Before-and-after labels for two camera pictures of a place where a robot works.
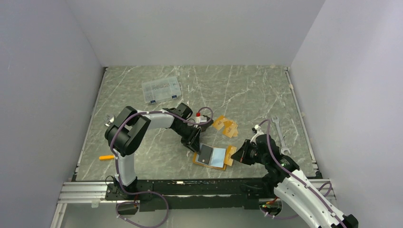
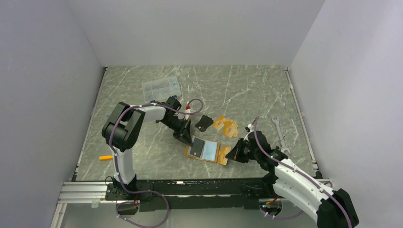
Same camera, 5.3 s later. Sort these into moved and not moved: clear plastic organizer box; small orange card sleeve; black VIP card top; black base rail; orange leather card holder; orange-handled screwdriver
Moved: orange leather card holder; black VIP card top
Not moved: clear plastic organizer box; orange-handled screwdriver; black base rail; small orange card sleeve
